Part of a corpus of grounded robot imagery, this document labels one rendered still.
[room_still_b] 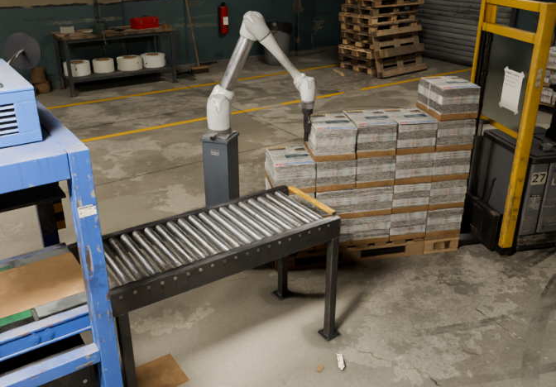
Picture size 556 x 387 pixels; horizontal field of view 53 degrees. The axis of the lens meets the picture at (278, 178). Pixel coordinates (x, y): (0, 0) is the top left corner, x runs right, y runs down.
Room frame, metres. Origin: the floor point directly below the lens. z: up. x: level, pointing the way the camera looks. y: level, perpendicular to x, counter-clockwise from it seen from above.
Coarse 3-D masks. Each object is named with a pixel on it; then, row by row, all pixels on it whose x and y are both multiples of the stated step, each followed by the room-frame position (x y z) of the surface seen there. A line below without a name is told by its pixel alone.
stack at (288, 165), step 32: (288, 160) 3.53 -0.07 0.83; (352, 160) 3.55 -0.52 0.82; (384, 160) 3.60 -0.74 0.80; (416, 160) 3.65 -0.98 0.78; (320, 192) 3.51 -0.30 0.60; (352, 192) 3.55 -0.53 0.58; (384, 192) 3.59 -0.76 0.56; (416, 192) 3.66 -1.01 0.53; (352, 224) 3.55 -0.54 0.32; (384, 224) 3.60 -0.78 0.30; (416, 224) 3.65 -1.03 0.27; (288, 256) 3.45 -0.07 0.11; (352, 256) 3.56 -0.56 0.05; (384, 256) 3.61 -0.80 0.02
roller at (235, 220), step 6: (222, 210) 2.84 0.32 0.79; (228, 210) 2.83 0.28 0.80; (228, 216) 2.77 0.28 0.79; (234, 216) 2.75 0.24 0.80; (234, 222) 2.71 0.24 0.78; (240, 222) 2.68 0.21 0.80; (240, 228) 2.66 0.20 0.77; (246, 228) 2.62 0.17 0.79; (252, 228) 2.61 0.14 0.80; (252, 234) 2.56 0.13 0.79; (258, 234) 2.55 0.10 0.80
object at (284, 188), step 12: (264, 192) 3.07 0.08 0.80; (288, 192) 3.15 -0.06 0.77; (216, 204) 2.90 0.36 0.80; (228, 204) 2.91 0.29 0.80; (180, 216) 2.75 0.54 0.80; (132, 228) 2.61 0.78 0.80; (144, 228) 2.62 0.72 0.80; (180, 228) 2.73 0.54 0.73; (132, 240) 2.58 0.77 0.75; (72, 252) 2.40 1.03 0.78
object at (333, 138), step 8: (312, 128) 3.61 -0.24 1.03; (320, 128) 3.52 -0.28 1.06; (328, 128) 3.52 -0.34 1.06; (336, 128) 3.52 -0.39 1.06; (344, 128) 3.53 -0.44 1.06; (352, 128) 3.54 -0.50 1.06; (312, 136) 3.59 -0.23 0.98; (320, 136) 3.49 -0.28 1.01; (328, 136) 3.50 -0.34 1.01; (336, 136) 3.51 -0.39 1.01; (344, 136) 3.53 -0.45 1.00; (352, 136) 3.53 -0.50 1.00; (312, 144) 3.57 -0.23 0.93; (320, 144) 3.50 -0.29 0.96; (328, 144) 3.51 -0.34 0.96; (336, 144) 3.52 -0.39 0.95; (344, 144) 3.53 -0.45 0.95; (352, 144) 3.54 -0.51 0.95; (320, 152) 3.50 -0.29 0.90; (328, 152) 3.51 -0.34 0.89; (336, 152) 3.52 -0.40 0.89; (344, 152) 3.52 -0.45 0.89; (352, 152) 3.53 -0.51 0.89
